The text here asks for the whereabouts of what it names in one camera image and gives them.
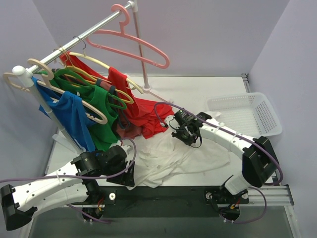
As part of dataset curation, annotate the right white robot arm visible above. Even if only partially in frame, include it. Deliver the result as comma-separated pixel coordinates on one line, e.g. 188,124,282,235
163,110,279,202

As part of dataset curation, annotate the yellow hanger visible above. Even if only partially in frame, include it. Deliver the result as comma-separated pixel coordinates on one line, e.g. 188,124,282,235
58,48,134,104

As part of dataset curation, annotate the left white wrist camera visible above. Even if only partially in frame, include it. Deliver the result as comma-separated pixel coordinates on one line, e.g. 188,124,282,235
120,145,133,155

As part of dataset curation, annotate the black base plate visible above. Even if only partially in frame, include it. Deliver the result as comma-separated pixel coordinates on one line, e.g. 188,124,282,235
81,186,241,218

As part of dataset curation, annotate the white plastic basket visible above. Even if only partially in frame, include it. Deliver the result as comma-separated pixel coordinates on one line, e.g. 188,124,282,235
206,92,282,137

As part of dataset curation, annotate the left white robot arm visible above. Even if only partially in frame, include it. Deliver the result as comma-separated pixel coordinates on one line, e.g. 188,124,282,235
0,145,134,231

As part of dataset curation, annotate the maroon tank top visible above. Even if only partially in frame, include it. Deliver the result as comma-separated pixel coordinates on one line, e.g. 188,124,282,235
105,89,142,139

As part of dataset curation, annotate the purple cable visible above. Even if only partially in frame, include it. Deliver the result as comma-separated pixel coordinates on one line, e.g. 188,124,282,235
154,102,283,225
0,137,137,225

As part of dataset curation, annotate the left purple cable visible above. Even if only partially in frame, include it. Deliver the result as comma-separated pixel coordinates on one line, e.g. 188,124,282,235
0,137,137,225

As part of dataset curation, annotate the silver clothes rack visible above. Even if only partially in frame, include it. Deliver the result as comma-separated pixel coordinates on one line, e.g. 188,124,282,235
12,0,174,152

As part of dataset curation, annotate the pink plastic hanger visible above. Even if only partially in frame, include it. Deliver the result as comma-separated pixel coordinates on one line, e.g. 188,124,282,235
86,3,170,70

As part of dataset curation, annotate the green tank top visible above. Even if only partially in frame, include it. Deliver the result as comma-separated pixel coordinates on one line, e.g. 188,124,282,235
53,73,122,151

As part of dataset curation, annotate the red tank top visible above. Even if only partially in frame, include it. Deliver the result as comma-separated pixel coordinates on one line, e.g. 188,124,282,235
59,52,174,139

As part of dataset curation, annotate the aluminium rail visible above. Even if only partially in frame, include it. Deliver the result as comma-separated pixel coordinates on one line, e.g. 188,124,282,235
244,185,294,206

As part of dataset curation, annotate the white tank top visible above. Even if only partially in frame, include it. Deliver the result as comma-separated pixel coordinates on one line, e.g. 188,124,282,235
134,131,230,188

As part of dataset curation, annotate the blue tank top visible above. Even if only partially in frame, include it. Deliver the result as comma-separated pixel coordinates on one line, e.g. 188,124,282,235
32,77,96,152

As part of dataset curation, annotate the beige hanger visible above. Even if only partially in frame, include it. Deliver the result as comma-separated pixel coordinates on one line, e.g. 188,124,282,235
2,58,108,124

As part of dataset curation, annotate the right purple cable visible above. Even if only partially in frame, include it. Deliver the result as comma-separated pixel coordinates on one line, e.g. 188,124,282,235
154,102,283,225

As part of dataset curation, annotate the green hanger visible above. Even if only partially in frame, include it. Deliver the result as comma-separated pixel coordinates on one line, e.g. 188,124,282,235
50,68,127,113

